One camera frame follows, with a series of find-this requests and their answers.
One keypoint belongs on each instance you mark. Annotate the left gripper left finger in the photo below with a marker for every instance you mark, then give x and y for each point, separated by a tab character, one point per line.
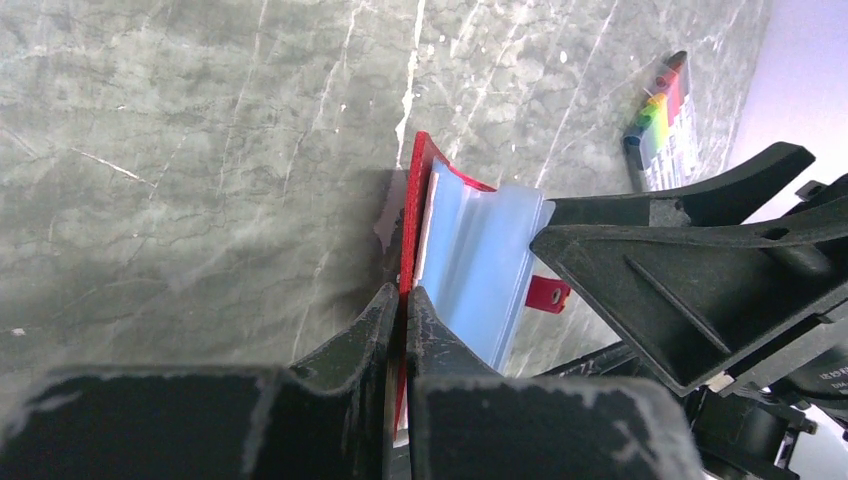
323	417

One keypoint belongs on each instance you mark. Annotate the red leather card holder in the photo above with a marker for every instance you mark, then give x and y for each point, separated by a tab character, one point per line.
468	245

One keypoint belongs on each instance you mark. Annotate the pack of coloured markers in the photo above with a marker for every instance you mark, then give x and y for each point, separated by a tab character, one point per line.
660	144

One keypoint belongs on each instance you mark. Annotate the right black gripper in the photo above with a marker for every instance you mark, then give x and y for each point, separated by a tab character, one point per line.
764	305

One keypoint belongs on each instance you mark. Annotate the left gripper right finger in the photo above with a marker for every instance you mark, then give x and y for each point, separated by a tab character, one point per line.
469	422

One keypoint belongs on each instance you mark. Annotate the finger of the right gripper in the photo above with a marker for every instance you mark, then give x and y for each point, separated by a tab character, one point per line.
724	200

